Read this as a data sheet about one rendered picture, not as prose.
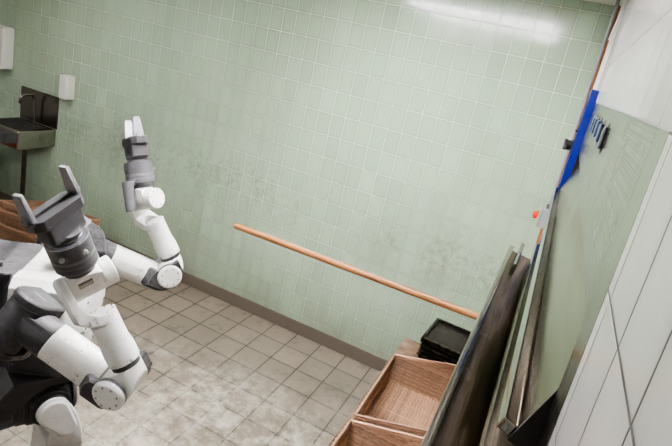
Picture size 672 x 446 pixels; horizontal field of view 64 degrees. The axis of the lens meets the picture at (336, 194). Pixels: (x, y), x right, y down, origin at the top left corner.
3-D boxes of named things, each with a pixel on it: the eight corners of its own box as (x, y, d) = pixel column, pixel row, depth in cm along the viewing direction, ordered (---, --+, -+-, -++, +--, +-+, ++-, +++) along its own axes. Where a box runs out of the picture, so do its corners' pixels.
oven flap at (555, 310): (562, 196, 225) (595, 158, 217) (526, 453, 64) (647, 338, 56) (553, 190, 226) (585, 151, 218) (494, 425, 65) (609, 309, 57)
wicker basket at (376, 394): (481, 420, 252) (498, 370, 244) (460, 504, 201) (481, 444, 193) (385, 378, 268) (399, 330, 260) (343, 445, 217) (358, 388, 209)
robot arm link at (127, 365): (105, 331, 114) (142, 404, 119) (132, 305, 123) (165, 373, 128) (66, 338, 117) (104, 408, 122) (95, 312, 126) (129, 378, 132)
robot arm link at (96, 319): (54, 284, 110) (83, 339, 113) (97, 263, 114) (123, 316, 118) (48, 279, 115) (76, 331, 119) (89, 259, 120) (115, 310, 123)
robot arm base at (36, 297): (9, 372, 119) (-35, 343, 118) (31, 357, 132) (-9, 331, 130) (54, 316, 121) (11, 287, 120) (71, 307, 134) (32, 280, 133)
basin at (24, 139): (52, 200, 484) (59, 97, 459) (14, 208, 452) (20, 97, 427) (17, 185, 500) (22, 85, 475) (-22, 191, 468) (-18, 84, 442)
